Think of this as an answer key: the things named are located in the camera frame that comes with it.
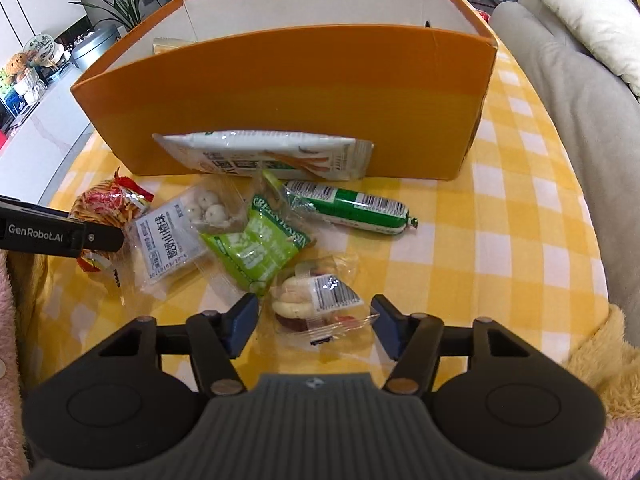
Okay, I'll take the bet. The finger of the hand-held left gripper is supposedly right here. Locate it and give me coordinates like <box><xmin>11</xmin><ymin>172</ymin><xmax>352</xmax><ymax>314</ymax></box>
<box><xmin>82</xmin><ymin>227</ymin><xmax>126</xmax><ymax>255</ymax></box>

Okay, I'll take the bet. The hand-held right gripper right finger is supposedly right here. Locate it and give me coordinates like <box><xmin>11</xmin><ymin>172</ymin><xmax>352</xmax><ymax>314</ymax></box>
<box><xmin>370</xmin><ymin>294</ymin><xmax>531</xmax><ymax>396</ymax></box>

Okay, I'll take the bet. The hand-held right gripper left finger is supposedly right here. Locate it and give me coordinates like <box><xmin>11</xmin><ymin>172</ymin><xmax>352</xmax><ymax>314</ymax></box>
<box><xmin>95</xmin><ymin>292</ymin><xmax>261</xmax><ymax>396</ymax></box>

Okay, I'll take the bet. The red orange snack bag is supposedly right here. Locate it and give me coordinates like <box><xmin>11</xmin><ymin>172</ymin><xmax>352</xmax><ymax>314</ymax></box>
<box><xmin>69</xmin><ymin>167</ymin><xmax>156</xmax><ymax>273</ymax></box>

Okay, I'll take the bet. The clear packet of white balls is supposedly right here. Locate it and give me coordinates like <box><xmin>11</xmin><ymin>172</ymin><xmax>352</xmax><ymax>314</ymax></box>
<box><xmin>122</xmin><ymin>182</ymin><xmax>251</xmax><ymax>301</ymax></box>

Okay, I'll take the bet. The clear pastry packet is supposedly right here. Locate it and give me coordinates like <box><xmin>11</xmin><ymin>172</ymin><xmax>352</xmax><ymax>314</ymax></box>
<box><xmin>270</xmin><ymin>255</ymin><xmax>381</xmax><ymax>346</ymax></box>

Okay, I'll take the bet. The green sausage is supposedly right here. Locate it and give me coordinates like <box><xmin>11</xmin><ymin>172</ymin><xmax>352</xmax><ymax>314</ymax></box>
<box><xmin>282</xmin><ymin>180</ymin><xmax>420</xmax><ymax>236</ymax></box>

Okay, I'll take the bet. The long white green snack packet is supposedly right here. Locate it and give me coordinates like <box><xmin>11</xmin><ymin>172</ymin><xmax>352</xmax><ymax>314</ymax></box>
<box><xmin>151</xmin><ymin>130</ymin><xmax>375</xmax><ymax>181</ymax></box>

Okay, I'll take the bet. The orange cardboard box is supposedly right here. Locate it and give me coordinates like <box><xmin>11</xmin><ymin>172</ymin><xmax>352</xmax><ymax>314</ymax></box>
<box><xmin>70</xmin><ymin>0</ymin><xmax>499</xmax><ymax>181</ymax></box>

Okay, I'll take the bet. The white low cabinet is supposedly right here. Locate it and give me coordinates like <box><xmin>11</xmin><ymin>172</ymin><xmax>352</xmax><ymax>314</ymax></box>
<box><xmin>0</xmin><ymin>67</ymin><xmax>96</xmax><ymax>196</ymax></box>

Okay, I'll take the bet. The yellow checked tablecloth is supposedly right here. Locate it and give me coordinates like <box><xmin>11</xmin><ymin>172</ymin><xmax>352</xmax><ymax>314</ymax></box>
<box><xmin>10</xmin><ymin>0</ymin><xmax>616</xmax><ymax>396</ymax></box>

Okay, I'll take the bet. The small plush toy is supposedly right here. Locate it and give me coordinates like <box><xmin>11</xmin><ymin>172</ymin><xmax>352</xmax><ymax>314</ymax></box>
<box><xmin>6</xmin><ymin>52</ymin><xmax>28</xmax><ymax>83</ymax></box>

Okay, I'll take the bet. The round hand fan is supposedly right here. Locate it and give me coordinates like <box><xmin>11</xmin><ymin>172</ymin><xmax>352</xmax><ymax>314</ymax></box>
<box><xmin>24</xmin><ymin>34</ymin><xmax>57</xmax><ymax>68</ymax></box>

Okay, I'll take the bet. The silver metal trash can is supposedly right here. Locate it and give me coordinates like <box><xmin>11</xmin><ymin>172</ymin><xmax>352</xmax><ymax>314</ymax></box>
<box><xmin>70</xmin><ymin>22</ymin><xmax>123</xmax><ymax>72</ymax></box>

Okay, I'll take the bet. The yellow fluffy blanket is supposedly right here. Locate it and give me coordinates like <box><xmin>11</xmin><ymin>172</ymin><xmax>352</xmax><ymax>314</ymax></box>
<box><xmin>560</xmin><ymin>305</ymin><xmax>640</xmax><ymax>421</ymax></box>

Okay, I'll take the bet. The grey sofa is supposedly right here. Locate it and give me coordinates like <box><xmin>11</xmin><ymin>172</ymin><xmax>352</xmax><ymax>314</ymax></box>
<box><xmin>487</xmin><ymin>0</ymin><xmax>640</xmax><ymax>321</ymax></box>

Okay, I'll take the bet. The grey cushion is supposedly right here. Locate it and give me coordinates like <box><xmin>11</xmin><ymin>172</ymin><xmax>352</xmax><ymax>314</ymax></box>
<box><xmin>520</xmin><ymin>0</ymin><xmax>640</xmax><ymax>96</ymax></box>

